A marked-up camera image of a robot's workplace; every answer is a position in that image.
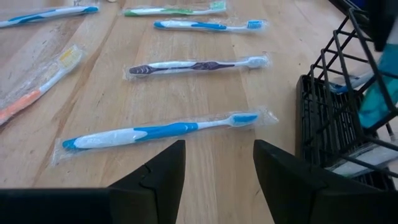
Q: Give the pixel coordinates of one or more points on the thick blue white toothbrush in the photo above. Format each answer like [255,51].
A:
[109,138]

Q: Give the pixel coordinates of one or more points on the white dark-blue toothbrush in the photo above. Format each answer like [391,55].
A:
[351,81]

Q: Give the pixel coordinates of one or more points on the purple white toothbrush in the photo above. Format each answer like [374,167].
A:
[174,66]

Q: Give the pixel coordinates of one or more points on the orange white toothbrush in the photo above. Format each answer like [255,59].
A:
[18,104]

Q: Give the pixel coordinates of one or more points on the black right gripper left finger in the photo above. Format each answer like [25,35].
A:
[152,193]

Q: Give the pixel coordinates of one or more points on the green white toothbrush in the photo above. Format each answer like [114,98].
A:
[174,11]

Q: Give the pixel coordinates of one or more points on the slim blue white toothbrush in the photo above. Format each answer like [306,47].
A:
[186,24]

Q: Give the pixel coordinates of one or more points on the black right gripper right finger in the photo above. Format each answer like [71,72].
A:
[286,186]

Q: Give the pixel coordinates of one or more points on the teal toothbrush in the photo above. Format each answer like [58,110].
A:
[377,102]

